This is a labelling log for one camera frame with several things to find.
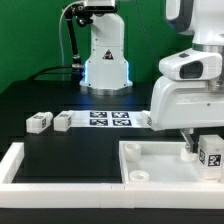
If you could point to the white square table top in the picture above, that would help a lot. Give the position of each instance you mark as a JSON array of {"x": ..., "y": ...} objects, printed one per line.
[{"x": 166, "y": 162}]

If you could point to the white U-shaped obstacle fence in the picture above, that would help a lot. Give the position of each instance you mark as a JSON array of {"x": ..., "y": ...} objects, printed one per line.
[{"x": 195, "y": 195}]

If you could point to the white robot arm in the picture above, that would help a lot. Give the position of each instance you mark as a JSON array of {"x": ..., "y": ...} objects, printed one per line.
[{"x": 107, "y": 71}]

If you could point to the paper sheet with tags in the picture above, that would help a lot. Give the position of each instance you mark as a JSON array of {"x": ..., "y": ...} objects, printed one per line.
[{"x": 108, "y": 119}]

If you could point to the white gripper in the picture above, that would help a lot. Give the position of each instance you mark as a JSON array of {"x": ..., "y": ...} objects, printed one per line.
[{"x": 181, "y": 97}]

